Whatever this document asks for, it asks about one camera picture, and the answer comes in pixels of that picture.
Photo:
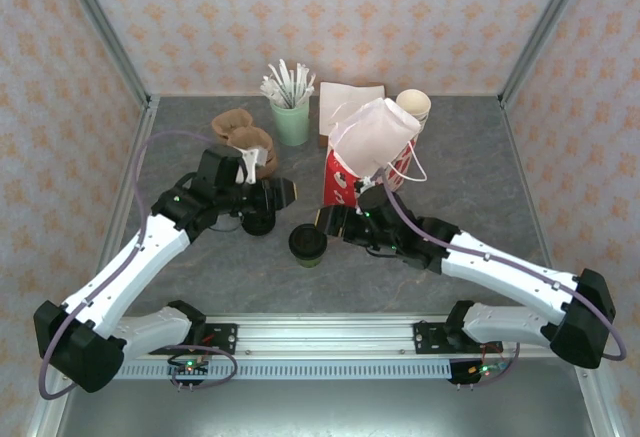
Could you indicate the black plastic cup lid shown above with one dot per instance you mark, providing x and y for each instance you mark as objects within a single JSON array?
[
  {"x": 260, "y": 233},
  {"x": 257, "y": 224},
  {"x": 307, "y": 239}
]

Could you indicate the red and white paper bag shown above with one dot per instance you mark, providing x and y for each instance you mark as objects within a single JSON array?
[{"x": 337, "y": 179}]

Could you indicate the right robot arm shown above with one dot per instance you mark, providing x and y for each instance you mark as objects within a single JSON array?
[{"x": 500, "y": 267}]

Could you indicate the stack of white napkins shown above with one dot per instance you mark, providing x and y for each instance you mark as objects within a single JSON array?
[{"x": 324, "y": 141}]

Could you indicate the green straw holder cup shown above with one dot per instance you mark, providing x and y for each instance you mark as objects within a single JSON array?
[{"x": 291, "y": 124}]

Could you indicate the paper-wrapped straw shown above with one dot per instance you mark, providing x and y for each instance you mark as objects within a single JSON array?
[
  {"x": 270, "y": 88},
  {"x": 294, "y": 82},
  {"x": 286, "y": 79},
  {"x": 301, "y": 79},
  {"x": 277, "y": 82},
  {"x": 309, "y": 87}
]

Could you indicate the white napkin stack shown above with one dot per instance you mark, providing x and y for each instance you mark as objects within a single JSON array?
[{"x": 340, "y": 94}]

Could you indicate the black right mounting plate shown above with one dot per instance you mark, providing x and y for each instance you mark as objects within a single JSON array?
[{"x": 430, "y": 337}]

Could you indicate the black mounting plate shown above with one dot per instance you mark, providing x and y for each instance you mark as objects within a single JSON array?
[
  {"x": 430, "y": 337},
  {"x": 222, "y": 334}
]

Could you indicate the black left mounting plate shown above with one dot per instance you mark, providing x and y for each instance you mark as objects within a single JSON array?
[{"x": 222, "y": 334}]

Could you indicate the right circuit board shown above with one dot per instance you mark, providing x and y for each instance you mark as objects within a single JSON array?
[{"x": 487, "y": 368}]

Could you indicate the circuit board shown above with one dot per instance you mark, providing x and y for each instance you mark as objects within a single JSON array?
[
  {"x": 487, "y": 368},
  {"x": 190, "y": 368}
]

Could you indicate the left circuit board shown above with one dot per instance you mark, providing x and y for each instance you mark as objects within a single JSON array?
[{"x": 190, "y": 368}]

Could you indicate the steel shelf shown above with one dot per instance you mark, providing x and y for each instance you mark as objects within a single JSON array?
[{"x": 325, "y": 407}]

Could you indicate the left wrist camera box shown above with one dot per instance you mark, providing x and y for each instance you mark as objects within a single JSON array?
[{"x": 252, "y": 162}]

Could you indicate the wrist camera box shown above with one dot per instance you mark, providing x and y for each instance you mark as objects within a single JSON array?
[
  {"x": 252, "y": 162},
  {"x": 367, "y": 184}
]

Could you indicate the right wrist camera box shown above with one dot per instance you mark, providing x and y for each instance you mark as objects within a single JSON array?
[{"x": 367, "y": 184}]

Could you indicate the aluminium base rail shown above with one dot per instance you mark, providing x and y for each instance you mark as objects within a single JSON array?
[{"x": 325, "y": 337}]

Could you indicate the aluminium frame post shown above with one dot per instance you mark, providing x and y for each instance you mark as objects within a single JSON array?
[
  {"x": 102, "y": 24},
  {"x": 547, "y": 24}
]

